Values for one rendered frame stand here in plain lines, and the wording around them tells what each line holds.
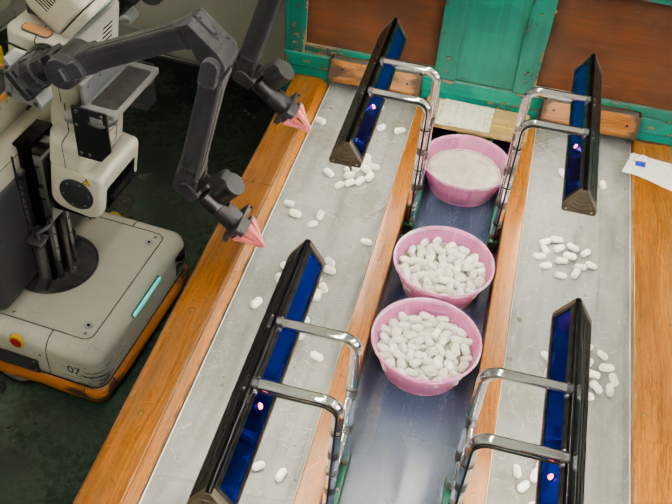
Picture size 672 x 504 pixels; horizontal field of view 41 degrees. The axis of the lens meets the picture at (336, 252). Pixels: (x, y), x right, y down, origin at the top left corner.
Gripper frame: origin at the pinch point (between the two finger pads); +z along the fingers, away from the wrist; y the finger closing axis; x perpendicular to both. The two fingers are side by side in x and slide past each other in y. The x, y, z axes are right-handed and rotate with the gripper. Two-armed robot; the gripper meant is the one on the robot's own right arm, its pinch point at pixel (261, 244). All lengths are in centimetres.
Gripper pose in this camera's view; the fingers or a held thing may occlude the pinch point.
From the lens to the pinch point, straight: 226.8
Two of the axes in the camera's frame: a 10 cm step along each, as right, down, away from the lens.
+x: -6.9, 4.1, 6.0
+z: 6.8, 6.4, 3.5
